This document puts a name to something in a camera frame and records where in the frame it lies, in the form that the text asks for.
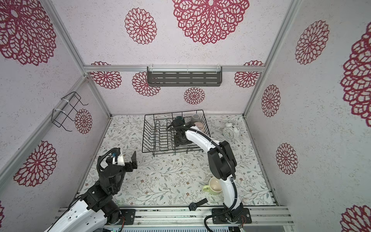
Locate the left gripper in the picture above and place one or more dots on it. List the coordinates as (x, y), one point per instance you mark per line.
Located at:
(134, 161)

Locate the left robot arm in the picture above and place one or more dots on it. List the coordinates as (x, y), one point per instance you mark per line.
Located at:
(95, 208)

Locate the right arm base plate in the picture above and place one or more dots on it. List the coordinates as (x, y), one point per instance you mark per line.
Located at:
(238, 216)

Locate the teal mug cream inside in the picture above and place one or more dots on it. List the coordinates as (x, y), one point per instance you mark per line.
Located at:
(179, 119)

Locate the grey mug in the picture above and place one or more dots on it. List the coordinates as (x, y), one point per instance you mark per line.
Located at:
(195, 118)

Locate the black wire dish rack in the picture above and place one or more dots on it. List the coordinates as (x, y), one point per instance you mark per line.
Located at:
(157, 140)

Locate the black wristwatch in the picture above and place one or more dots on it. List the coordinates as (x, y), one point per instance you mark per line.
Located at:
(194, 205)

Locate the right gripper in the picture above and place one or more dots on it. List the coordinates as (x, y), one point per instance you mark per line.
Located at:
(179, 136)

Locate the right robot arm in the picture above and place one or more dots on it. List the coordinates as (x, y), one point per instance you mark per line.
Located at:
(222, 162)

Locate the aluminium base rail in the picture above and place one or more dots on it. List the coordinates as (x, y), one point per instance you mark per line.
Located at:
(171, 219)

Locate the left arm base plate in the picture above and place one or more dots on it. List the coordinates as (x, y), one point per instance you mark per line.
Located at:
(127, 216)

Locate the white twin-bell alarm clock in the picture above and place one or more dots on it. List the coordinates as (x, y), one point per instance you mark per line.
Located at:
(231, 131)

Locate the light green mug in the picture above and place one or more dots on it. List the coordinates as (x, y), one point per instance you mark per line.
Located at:
(213, 187)

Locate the pink tall mug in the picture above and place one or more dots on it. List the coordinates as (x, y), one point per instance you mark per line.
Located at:
(200, 126)

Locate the black wire wall basket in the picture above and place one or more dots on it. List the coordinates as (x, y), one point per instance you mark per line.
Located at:
(69, 104)

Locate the grey wall shelf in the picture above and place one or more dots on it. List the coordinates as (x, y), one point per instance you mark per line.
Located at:
(184, 77)

